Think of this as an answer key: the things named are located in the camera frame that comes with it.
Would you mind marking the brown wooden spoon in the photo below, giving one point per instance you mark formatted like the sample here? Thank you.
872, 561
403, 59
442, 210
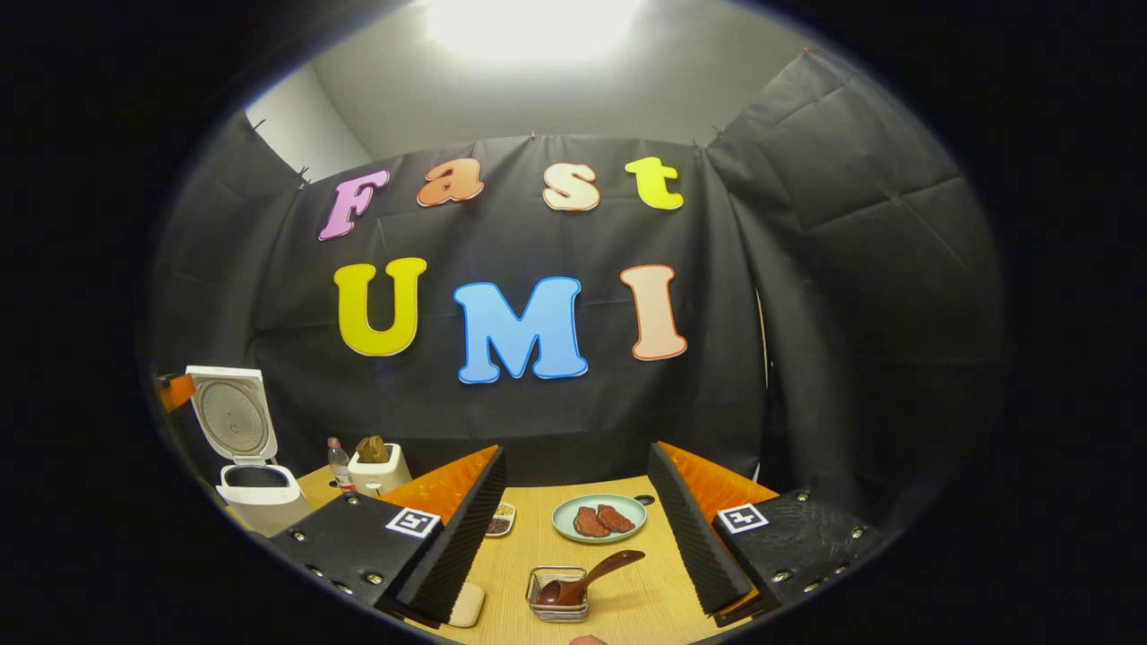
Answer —
600, 571

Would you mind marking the white divided grain dish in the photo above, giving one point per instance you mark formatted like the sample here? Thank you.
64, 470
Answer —
500, 521

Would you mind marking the red meat slice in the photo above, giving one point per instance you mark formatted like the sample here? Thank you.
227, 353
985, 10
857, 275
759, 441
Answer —
618, 518
590, 522

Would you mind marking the white rice cooker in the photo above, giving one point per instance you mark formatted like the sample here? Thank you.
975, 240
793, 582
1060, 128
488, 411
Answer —
235, 417

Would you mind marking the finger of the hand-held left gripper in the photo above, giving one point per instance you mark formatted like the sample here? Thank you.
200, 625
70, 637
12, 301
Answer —
176, 391

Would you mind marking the pale green plate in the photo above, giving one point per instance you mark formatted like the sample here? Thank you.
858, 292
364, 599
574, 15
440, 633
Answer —
563, 520

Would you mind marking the brown toast slice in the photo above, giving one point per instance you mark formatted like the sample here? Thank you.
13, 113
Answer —
366, 450
380, 449

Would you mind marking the clear water bottle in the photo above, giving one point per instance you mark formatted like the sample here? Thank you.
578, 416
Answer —
340, 466

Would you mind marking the white toaster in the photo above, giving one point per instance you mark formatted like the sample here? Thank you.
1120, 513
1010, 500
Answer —
381, 475

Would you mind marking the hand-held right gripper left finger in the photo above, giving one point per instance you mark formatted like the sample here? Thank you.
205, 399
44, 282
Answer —
466, 537

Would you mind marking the black backdrop cloth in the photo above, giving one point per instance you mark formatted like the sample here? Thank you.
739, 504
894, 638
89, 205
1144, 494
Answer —
502, 242

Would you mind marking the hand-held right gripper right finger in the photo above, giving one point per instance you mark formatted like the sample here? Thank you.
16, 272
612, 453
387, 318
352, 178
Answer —
694, 537

